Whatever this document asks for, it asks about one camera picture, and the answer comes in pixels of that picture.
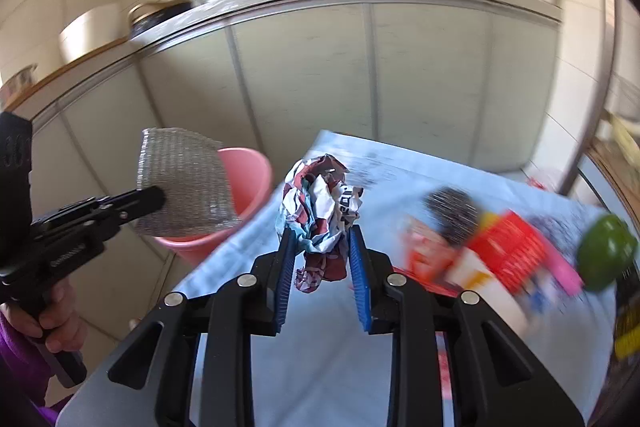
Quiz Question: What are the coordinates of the corn cob in husk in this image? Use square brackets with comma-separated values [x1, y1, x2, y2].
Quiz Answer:
[606, 111, 640, 150]

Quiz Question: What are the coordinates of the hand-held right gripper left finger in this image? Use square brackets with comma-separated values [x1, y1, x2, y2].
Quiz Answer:
[107, 228, 299, 427]

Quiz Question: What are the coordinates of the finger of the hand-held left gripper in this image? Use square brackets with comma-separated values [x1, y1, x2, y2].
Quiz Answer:
[87, 209, 136, 239]
[32, 185, 167, 233]

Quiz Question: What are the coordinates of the white rice cooker pot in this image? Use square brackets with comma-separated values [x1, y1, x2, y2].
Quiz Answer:
[58, 4, 127, 66]

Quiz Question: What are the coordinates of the grey kitchen counter cabinet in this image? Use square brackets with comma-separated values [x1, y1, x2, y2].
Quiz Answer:
[0, 0, 563, 358]

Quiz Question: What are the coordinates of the printed paper ball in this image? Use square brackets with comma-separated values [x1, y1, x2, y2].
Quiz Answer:
[275, 154, 365, 294]

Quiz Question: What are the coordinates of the person's left forearm purple sleeve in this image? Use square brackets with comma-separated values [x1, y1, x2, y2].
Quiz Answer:
[0, 304, 62, 427]

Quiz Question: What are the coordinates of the green bell pepper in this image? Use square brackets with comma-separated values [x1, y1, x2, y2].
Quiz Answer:
[576, 214, 639, 293]

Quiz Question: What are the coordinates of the person's left hand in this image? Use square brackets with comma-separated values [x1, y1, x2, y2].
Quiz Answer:
[2, 279, 89, 354]

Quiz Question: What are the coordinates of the silver mesh scouring cloth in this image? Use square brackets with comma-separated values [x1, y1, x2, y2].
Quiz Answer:
[136, 128, 244, 238]

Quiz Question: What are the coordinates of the yellow black packet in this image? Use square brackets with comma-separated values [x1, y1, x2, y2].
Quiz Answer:
[611, 267, 640, 364]

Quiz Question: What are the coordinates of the pink plastic bucket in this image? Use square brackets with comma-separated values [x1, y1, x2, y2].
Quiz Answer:
[152, 148, 275, 267]

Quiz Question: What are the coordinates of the light blue floral cloth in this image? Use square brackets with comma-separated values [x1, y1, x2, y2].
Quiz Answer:
[170, 129, 621, 427]

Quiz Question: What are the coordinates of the brown cardboard box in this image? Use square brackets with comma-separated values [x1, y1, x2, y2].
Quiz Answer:
[585, 137, 640, 228]

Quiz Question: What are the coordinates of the patterned bowl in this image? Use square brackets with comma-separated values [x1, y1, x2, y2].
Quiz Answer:
[0, 64, 39, 106]

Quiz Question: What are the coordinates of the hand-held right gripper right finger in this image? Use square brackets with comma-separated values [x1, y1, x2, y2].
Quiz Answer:
[349, 227, 533, 427]

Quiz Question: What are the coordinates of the red white plastic bag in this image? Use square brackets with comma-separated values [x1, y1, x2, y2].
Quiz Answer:
[525, 166, 567, 194]

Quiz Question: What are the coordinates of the shiny metal pole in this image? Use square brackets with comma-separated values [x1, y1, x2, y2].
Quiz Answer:
[559, 0, 617, 198]

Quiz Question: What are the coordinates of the dark pan with wooden rim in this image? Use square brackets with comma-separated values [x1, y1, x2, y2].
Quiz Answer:
[127, 0, 194, 40]

